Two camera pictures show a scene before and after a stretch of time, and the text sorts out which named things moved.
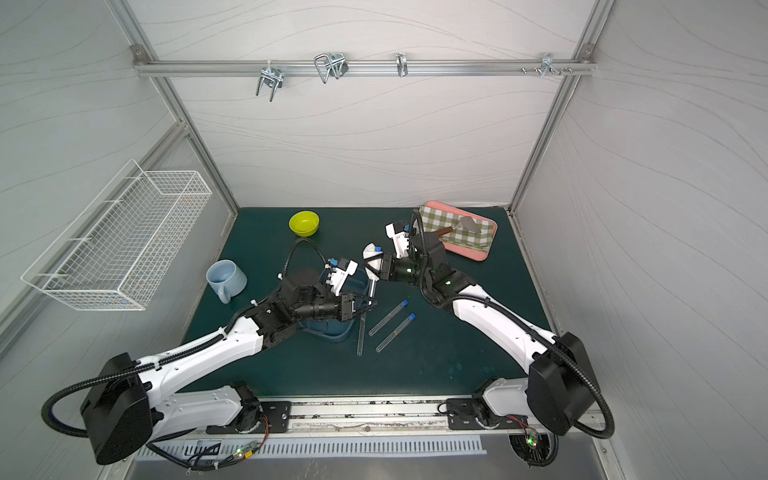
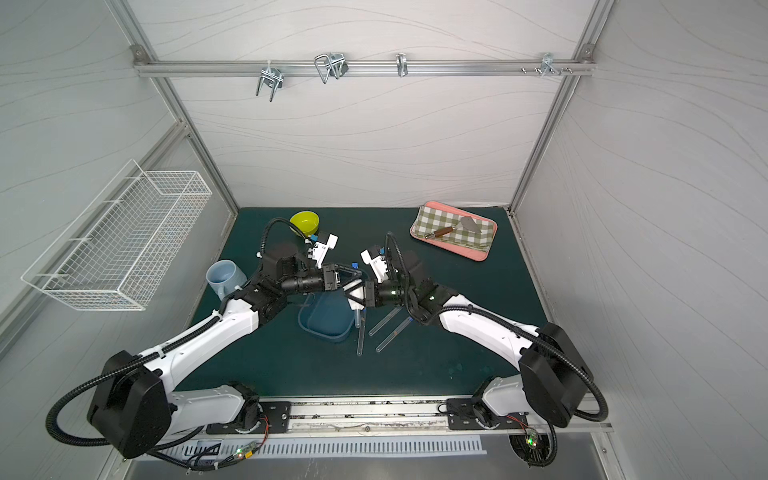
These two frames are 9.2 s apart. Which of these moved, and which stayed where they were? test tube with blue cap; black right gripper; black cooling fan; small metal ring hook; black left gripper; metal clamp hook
Moved: black right gripper; black left gripper
Stayed: small metal ring hook; test tube with blue cap; metal clamp hook; black cooling fan
